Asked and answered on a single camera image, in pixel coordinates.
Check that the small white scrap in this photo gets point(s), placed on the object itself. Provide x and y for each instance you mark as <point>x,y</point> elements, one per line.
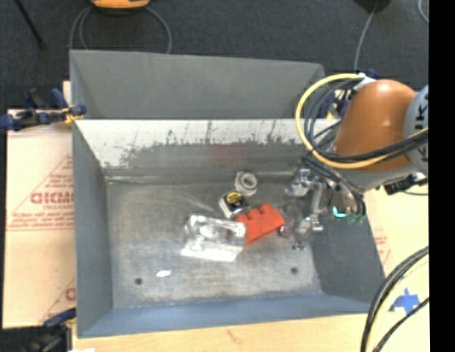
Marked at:
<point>163,273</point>

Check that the red toy brick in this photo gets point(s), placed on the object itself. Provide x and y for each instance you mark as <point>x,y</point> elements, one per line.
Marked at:
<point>262,222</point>

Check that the grey metal bin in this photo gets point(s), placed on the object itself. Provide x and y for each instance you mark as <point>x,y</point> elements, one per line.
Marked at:
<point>198,281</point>

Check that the black cylinder on white bracket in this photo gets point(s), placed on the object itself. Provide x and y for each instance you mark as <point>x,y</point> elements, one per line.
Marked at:
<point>398,185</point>

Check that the silver black yellow tape measure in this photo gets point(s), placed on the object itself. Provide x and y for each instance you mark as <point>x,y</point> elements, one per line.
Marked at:
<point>233,204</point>

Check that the clear plastic block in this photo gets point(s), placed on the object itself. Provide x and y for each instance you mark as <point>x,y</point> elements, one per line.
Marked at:
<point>213,238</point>

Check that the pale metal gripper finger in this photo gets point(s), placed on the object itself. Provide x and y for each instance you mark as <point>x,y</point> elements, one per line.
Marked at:
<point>304,233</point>
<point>299,185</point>

